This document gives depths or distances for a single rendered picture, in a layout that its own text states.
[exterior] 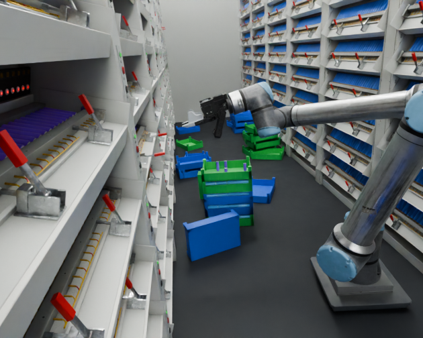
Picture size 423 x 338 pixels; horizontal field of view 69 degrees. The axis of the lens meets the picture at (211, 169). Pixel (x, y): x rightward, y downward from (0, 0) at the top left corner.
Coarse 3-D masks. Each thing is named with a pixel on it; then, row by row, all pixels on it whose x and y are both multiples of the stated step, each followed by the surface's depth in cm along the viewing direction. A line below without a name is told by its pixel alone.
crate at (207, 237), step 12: (216, 216) 171; (228, 216) 170; (192, 228) 162; (204, 228) 164; (216, 228) 167; (228, 228) 171; (192, 240) 164; (204, 240) 167; (216, 240) 170; (228, 240) 173; (192, 252) 166; (204, 252) 169; (216, 252) 172
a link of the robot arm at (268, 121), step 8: (256, 112) 123; (264, 112) 122; (272, 112) 123; (280, 112) 128; (256, 120) 124; (264, 120) 122; (272, 120) 122; (280, 120) 126; (256, 128) 126; (264, 128) 123; (272, 128) 122; (280, 128) 128; (264, 136) 124
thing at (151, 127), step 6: (138, 120) 140; (144, 120) 141; (138, 126) 140; (144, 126) 140; (150, 126) 142; (156, 126) 142; (150, 132) 142; (144, 144) 123; (150, 144) 124; (144, 150) 116; (150, 150) 117; (150, 162) 114; (144, 168) 86; (144, 174) 86; (144, 180) 87
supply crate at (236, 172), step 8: (232, 160) 202; (240, 160) 201; (248, 160) 199; (208, 168) 204; (232, 168) 202; (240, 168) 201; (248, 168) 182; (208, 176) 185; (216, 176) 185; (224, 176) 185; (232, 176) 185; (240, 176) 184; (248, 176) 184
